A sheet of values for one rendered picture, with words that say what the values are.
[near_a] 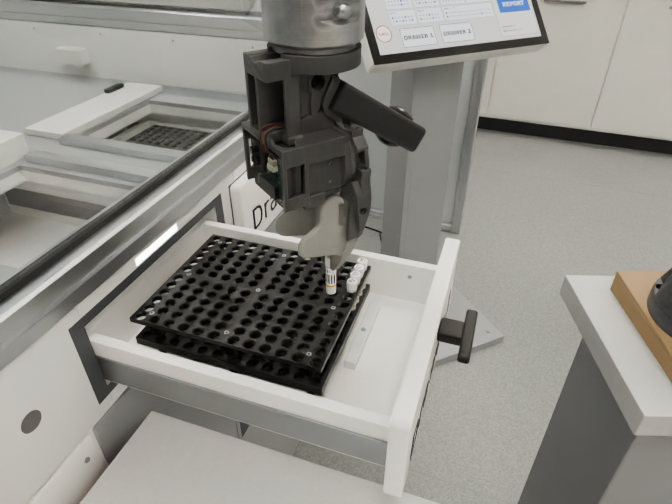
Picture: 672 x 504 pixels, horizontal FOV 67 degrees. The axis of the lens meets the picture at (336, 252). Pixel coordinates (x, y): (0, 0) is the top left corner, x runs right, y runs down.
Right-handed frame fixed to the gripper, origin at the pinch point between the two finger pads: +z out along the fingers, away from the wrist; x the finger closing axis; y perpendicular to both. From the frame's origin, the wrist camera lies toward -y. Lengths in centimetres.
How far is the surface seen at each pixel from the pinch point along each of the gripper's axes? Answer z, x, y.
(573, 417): 46, 11, -43
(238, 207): 9.0, -27.9, -0.9
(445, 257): 5.4, 1.5, -14.4
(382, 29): -4, -64, -55
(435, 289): 5.4, 5.3, -9.4
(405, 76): 11, -72, -69
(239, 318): 8.3, -5.0, 9.1
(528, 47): 3, -53, -94
